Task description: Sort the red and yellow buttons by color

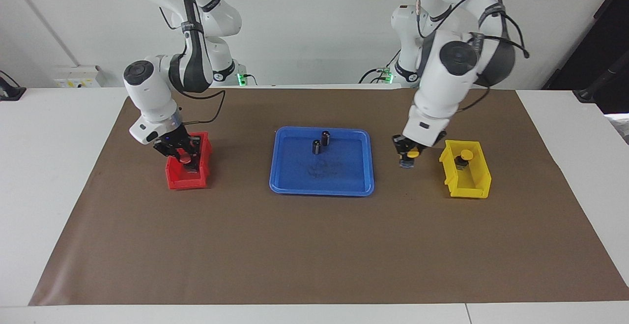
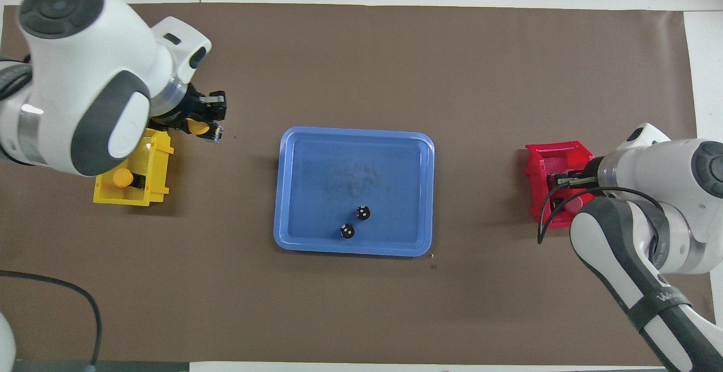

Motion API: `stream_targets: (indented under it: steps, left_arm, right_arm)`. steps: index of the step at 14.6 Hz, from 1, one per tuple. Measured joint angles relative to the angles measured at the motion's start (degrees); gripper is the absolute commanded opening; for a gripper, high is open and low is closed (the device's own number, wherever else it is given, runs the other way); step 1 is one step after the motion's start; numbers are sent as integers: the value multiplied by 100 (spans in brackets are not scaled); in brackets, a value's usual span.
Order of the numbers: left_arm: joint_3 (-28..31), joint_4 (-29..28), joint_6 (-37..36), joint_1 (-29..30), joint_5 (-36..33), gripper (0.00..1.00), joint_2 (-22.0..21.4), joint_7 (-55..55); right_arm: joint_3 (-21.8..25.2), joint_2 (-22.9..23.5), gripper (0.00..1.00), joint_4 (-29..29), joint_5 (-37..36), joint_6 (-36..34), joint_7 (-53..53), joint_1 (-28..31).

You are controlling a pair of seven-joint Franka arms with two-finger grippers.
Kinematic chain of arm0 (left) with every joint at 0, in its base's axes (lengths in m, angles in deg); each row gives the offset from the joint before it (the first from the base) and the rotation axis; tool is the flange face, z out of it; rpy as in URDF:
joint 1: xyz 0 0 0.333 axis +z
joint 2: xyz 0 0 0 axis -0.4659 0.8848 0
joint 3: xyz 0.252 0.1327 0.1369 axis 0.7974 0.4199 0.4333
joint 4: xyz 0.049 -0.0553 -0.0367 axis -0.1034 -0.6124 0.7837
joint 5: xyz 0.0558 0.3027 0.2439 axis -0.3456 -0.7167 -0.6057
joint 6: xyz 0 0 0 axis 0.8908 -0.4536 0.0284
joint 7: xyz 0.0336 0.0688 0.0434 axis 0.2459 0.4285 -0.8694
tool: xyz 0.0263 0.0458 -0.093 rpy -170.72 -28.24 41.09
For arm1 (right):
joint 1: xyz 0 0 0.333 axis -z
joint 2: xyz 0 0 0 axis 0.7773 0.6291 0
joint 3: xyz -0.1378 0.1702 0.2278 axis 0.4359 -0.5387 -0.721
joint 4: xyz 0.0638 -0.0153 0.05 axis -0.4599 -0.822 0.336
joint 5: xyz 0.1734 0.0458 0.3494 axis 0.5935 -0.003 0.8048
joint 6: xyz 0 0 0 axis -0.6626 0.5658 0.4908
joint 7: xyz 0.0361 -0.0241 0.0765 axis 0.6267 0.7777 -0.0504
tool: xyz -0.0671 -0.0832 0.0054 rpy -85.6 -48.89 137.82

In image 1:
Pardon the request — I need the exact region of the brown table mat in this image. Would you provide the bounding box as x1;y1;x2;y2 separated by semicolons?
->
29;87;629;307

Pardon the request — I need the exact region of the black left base cable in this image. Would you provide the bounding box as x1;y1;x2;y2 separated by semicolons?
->
359;49;401;85

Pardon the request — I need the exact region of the black equipment stand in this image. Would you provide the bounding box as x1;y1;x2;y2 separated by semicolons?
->
574;63;629;103

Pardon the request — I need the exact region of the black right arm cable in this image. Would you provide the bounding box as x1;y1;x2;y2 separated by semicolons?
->
160;0;227;128

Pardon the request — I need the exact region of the small black desk device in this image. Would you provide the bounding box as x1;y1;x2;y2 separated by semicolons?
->
0;70;27;101

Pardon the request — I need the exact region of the yellow plastic bin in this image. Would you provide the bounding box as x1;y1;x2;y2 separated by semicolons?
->
439;140;492;199

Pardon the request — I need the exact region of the white wall outlet box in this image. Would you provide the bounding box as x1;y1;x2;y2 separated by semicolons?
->
53;65;102;88

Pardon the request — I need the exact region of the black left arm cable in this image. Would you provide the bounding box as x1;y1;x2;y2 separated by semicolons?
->
415;0;530;116

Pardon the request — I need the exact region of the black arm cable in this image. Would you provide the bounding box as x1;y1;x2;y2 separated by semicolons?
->
415;0;530;116
160;0;227;128

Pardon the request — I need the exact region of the red plastic bin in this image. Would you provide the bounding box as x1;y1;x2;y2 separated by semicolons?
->
165;132;213;190

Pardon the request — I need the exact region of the blue plastic tray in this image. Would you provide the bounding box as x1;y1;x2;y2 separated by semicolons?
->
269;126;375;197

